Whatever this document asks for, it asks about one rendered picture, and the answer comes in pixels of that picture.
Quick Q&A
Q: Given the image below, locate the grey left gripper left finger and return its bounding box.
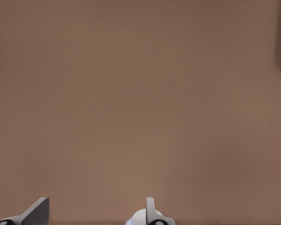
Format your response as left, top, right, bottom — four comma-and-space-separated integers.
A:
0, 197, 50, 225

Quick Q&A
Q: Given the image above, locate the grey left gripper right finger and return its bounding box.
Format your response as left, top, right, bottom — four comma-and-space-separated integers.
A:
126, 197, 176, 225

